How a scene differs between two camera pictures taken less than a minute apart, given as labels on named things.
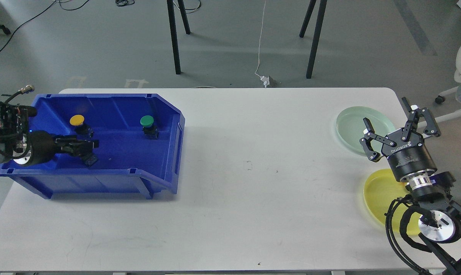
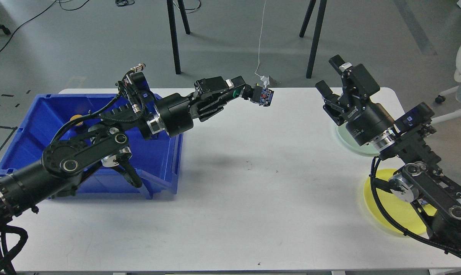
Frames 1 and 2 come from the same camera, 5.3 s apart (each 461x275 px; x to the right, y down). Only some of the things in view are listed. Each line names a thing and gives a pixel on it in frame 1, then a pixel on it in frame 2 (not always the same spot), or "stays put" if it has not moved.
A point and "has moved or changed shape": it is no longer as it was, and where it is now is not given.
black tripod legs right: (310, 7) stays put
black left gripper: (41, 146) -> (174, 110)
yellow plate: (381, 188) stays put
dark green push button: (90, 159) has moved or changed shape
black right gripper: (408, 156) -> (366, 122)
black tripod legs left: (173, 23) stays put
